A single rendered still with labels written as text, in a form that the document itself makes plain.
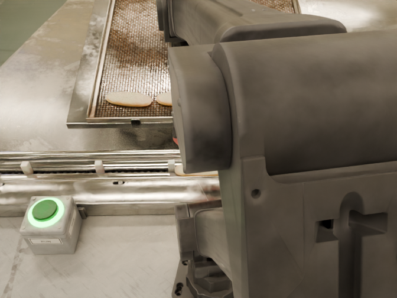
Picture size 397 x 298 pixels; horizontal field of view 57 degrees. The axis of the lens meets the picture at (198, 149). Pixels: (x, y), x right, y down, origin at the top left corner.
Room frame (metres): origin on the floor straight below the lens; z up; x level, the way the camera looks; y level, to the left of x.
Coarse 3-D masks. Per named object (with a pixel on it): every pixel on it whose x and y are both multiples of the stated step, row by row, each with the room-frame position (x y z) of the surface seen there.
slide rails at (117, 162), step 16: (0, 160) 0.49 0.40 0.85; (16, 160) 0.49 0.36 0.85; (32, 160) 0.49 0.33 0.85; (48, 160) 0.49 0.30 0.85; (64, 160) 0.49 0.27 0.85; (80, 160) 0.49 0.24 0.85; (96, 160) 0.49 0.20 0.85; (112, 160) 0.49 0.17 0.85; (128, 160) 0.49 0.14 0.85; (144, 160) 0.49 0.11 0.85; (160, 160) 0.49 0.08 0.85; (176, 160) 0.49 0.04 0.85; (0, 176) 0.45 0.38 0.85; (16, 176) 0.45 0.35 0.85; (32, 176) 0.45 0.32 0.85; (48, 176) 0.45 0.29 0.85; (64, 176) 0.45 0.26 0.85; (80, 176) 0.45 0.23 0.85; (96, 176) 0.45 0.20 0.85; (112, 176) 0.45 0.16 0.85; (128, 176) 0.45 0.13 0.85; (144, 176) 0.45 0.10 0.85; (160, 176) 0.45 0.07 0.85; (176, 176) 0.45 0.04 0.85
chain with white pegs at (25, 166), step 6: (24, 162) 0.47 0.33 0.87; (96, 162) 0.47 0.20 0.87; (168, 162) 0.47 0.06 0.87; (174, 162) 0.47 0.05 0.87; (24, 168) 0.46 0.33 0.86; (30, 168) 0.47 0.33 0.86; (96, 168) 0.46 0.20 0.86; (102, 168) 0.47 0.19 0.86; (168, 168) 0.46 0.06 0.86; (174, 168) 0.47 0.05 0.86
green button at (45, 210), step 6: (36, 204) 0.35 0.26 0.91; (42, 204) 0.35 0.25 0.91; (48, 204) 0.35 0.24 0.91; (54, 204) 0.35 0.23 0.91; (36, 210) 0.33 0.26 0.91; (42, 210) 0.33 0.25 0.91; (48, 210) 0.33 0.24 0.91; (54, 210) 0.33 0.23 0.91; (36, 216) 0.32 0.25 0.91; (42, 216) 0.32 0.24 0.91; (48, 216) 0.32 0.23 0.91; (54, 216) 0.33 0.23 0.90
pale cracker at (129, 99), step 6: (108, 96) 0.63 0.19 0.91; (114, 96) 0.62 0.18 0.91; (120, 96) 0.62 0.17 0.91; (126, 96) 0.62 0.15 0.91; (132, 96) 0.62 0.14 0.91; (138, 96) 0.62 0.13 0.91; (144, 96) 0.62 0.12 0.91; (114, 102) 0.61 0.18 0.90; (120, 102) 0.61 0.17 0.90; (126, 102) 0.61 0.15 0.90; (132, 102) 0.61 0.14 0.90; (138, 102) 0.61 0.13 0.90; (144, 102) 0.61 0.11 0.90; (150, 102) 0.61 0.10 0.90
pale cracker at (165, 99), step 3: (162, 93) 0.63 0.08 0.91; (165, 93) 0.63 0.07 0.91; (168, 93) 0.63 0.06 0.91; (159, 96) 0.63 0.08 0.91; (162, 96) 0.62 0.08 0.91; (165, 96) 0.62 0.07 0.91; (168, 96) 0.62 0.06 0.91; (159, 99) 0.62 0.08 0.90; (162, 99) 0.62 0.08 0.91; (165, 99) 0.62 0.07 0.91; (168, 99) 0.62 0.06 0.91; (159, 102) 0.61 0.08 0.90; (162, 102) 0.61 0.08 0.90; (165, 102) 0.61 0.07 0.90; (168, 102) 0.61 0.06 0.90; (171, 102) 0.61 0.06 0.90; (168, 105) 0.61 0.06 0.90; (171, 105) 0.61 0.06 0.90
